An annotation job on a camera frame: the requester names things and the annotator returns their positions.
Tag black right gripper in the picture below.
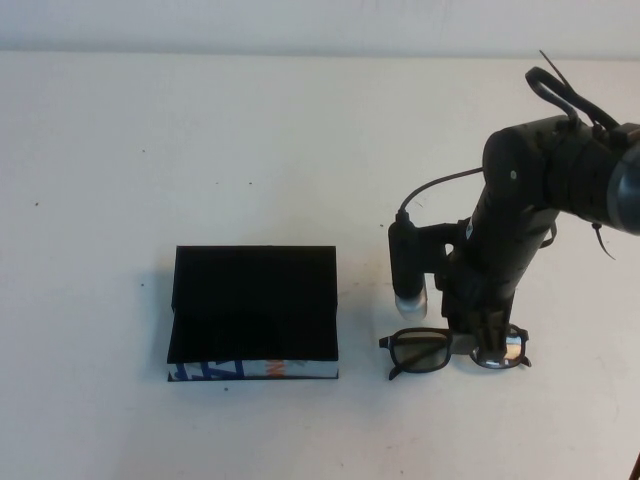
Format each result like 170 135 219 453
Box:
433 257 517 362

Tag black framed glasses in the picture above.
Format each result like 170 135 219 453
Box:
378 323 533 382

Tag black glasses case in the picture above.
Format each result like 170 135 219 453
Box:
165 244 342 384

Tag black zip tie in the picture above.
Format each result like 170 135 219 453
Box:
591 222 617 262

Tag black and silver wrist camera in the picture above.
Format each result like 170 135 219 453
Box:
388 212 430 322

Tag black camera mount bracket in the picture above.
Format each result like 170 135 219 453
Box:
414 219 474 275

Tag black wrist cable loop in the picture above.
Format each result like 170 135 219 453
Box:
538 219 559 249

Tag thin black camera cable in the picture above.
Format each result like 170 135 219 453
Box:
398 168 485 221

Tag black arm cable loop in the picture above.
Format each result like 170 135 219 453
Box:
524 49 622 132

